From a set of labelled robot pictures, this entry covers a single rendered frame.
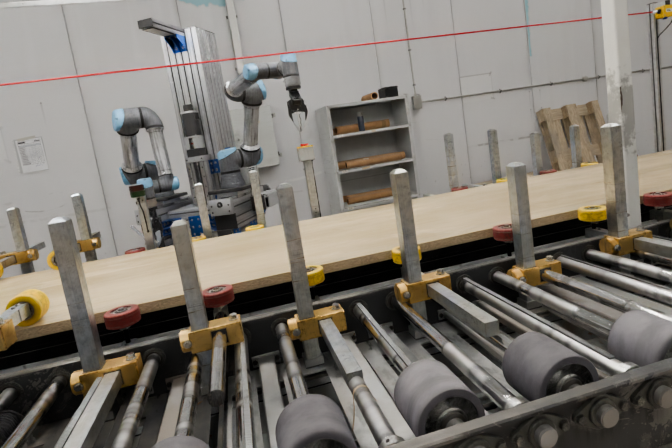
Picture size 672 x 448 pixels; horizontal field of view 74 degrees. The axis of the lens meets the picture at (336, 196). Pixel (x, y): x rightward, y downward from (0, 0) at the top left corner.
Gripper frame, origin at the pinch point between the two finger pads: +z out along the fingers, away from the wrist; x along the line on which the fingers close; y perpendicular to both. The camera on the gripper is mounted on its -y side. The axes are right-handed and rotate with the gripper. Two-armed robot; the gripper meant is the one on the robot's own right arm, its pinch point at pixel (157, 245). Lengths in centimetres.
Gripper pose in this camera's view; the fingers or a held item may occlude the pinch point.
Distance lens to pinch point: 254.3
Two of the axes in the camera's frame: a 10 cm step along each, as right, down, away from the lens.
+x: -9.6, 1.8, -2.1
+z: 1.5, 9.8, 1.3
